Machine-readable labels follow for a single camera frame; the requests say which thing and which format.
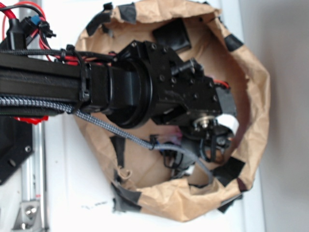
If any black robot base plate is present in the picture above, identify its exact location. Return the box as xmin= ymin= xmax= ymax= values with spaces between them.
xmin=0 ymin=116 xmax=33 ymax=185

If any aluminium extrusion rail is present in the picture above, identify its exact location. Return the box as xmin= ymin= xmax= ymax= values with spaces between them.
xmin=20 ymin=0 xmax=51 ymax=232

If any black square pouch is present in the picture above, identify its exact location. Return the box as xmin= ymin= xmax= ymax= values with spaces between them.
xmin=153 ymin=18 xmax=192 ymax=53

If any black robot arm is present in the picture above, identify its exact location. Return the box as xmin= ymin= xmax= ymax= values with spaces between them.
xmin=0 ymin=41 xmax=239 ymax=178

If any red wire bundle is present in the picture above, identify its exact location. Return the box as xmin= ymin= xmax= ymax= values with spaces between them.
xmin=0 ymin=1 xmax=114 ymax=67

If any brown paper bag bin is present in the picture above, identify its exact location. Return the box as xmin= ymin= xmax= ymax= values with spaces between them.
xmin=76 ymin=0 xmax=270 ymax=222

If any grey braided cable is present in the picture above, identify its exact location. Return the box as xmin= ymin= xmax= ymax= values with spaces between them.
xmin=0 ymin=96 xmax=214 ymax=182

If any metal corner bracket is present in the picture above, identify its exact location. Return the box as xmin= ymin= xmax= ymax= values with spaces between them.
xmin=11 ymin=201 xmax=42 ymax=232

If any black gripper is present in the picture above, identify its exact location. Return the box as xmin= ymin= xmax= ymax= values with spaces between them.
xmin=150 ymin=116 xmax=239 ymax=180

